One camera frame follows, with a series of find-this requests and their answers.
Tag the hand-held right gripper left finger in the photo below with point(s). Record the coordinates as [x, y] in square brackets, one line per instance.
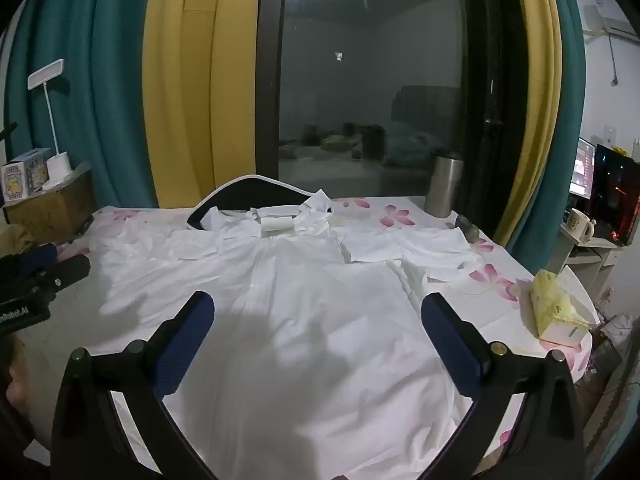
[184, 342]

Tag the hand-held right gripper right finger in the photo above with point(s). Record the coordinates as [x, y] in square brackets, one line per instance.
[450, 345]

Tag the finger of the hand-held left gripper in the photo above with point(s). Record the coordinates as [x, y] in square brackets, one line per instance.
[67, 271]
[35, 256]

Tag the large white shirt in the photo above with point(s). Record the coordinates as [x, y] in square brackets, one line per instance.
[310, 310]

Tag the person's left hand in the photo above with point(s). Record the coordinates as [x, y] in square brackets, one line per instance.
[14, 377]

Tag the brown cardboard box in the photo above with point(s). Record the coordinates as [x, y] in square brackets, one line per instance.
[55, 210]

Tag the yellow cartoon printed box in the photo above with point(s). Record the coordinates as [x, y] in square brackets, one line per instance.
[15, 185]

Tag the yellow tissue packet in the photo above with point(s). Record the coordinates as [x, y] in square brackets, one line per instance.
[552, 310]

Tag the floral bed sheet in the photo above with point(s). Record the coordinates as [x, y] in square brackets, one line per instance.
[397, 216]

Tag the white desk lamp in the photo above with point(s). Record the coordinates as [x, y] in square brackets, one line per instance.
[54, 110]

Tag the black chair back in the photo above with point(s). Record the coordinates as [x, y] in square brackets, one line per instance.
[230, 200]

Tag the white side shelf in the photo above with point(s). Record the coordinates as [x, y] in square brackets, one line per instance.
[582, 257]

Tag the steel tumbler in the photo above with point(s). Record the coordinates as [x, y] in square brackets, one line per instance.
[442, 185]

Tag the cream printed mug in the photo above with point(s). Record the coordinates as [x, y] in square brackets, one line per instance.
[580, 224]

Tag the teal curtain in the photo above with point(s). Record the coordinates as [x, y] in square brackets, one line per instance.
[95, 85]
[562, 135]

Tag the computer monitor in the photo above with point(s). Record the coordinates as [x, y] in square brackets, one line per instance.
[584, 170]

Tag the black computer case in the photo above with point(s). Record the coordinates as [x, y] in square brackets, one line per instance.
[617, 195]

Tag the yellow curtain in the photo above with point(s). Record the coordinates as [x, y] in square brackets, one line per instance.
[200, 85]
[537, 60]

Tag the glass sliding door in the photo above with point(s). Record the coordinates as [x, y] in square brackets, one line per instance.
[370, 85]

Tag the white air conditioner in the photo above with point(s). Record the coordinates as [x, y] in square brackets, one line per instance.
[607, 20]

